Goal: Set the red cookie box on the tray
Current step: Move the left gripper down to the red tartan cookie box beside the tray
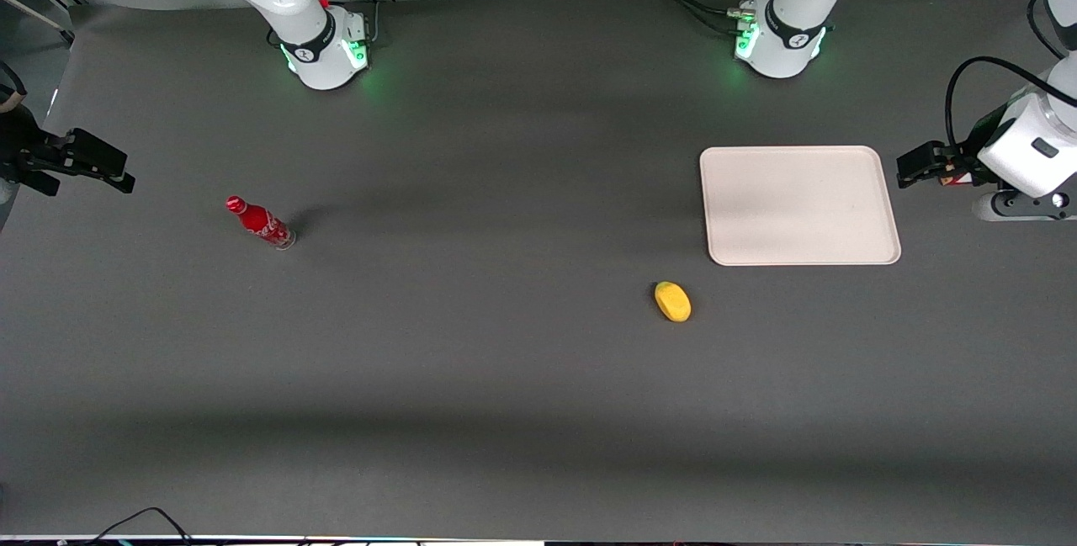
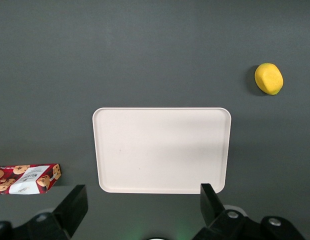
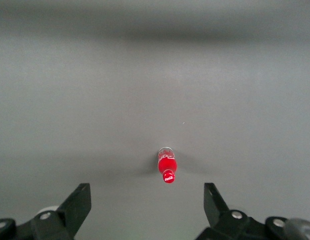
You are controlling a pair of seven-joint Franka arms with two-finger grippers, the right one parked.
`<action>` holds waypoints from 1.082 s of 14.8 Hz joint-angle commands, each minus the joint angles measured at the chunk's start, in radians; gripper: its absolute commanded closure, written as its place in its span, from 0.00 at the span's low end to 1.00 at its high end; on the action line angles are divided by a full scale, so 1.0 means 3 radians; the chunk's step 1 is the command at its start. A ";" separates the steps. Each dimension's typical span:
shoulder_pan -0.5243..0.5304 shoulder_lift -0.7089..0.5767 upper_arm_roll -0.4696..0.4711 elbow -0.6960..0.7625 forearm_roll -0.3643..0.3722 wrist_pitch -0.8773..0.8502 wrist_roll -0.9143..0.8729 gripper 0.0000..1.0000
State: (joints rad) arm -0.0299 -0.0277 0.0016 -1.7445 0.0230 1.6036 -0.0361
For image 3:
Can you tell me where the red cola bottle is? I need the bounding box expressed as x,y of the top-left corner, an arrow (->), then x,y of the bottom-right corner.
157,146 -> 178,184

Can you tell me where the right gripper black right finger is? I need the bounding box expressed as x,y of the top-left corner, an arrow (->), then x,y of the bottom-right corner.
196,182 -> 296,240

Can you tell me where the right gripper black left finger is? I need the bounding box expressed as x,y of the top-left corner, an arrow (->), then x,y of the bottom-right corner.
0,182 -> 92,240

